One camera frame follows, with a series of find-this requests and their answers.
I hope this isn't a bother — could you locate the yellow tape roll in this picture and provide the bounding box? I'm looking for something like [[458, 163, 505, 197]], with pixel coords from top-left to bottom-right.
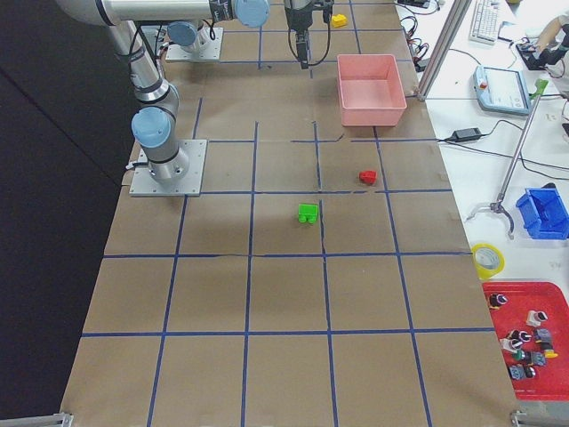
[[472, 243, 505, 280]]

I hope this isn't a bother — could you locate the red toy block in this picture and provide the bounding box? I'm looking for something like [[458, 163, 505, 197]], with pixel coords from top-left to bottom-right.
[[358, 170, 378, 185]]

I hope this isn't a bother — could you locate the green toy block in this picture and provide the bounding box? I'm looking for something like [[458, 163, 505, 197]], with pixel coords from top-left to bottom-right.
[[298, 204, 319, 224]]

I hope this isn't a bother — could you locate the aluminium frame post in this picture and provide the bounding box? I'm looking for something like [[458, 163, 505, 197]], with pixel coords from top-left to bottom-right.
[[416, 0, 471, 101]]

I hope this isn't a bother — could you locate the white keyboard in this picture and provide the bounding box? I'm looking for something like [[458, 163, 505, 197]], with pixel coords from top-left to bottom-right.
[[469, 0, 501, 45]]

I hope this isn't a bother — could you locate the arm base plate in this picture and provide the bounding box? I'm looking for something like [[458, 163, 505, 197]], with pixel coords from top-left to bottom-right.
[[129, 140, 208, 197], [165, 27, 224, 62]]

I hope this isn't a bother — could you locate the blue storage bin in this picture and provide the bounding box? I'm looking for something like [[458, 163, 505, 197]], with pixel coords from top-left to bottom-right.
[[516, 183, 568, 240]]

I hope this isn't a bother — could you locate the black power adapter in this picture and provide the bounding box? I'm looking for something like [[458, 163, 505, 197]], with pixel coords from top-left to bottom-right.
[[449, 127, 483, 142]]

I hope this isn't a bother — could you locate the teach pendant tablet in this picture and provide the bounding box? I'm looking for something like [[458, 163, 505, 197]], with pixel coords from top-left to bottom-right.
[[473, 66, 531, 116]]

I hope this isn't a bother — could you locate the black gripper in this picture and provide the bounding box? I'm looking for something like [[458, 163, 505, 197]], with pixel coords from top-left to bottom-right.
[[284, 0, 334, 69]]

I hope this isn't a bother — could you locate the yellow toy block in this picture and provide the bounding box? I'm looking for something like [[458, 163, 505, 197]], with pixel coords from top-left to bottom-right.
[[331, 13, 348, 28]]

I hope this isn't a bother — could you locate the pink plastic box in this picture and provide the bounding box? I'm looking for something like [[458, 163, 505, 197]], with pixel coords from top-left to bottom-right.
[[337, 54, 407, 127]]

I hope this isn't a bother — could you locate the red plastic tray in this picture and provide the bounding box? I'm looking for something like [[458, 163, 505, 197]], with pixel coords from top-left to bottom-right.
[[483, 281, 568, 401]]

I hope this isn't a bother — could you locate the long reach grabber tool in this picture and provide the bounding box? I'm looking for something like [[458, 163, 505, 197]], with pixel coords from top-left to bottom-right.
[[465, 78, 549, 240]]

